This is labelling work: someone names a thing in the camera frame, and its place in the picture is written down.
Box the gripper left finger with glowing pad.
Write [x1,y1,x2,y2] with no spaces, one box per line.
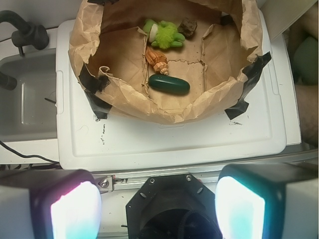
[0,169,102,239]

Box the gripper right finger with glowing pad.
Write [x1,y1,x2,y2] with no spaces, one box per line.
[215,163,319,239]

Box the brown rough rock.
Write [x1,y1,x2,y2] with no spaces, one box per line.
[177,17,197,39]

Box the white plastic bin lid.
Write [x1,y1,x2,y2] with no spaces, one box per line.
[56,20,301,172]

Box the grey sink basin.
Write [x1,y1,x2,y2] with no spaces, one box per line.
[0,49,57,142]

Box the black tape strip left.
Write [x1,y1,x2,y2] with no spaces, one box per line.
[79,64,112,119]

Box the black tape strip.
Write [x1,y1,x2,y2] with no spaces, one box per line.
[225,51,272,120]
[79,64,112,119]

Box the black tape strip right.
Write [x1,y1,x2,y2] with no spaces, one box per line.
[225,51,272,120]

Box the dark green oblong capsule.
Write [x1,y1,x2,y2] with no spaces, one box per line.
[149,74,190,95]

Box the black faucet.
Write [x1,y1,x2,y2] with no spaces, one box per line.
[0,10,49,57]

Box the tan spiral seashell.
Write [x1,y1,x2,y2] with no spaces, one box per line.
[145,47,168,75]

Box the crumpled brown paper bag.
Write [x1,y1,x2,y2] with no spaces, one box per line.
[69,0,263,124]

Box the green plush toy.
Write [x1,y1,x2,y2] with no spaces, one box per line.
[143,19,185,50]

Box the metal rail with bracket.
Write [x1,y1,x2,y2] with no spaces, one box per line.
[92,149,319,192]

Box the black cable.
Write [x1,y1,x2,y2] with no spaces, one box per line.
[0,139,60,165]

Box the black octagonal mount plate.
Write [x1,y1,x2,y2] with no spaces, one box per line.
[126,174,223,239]

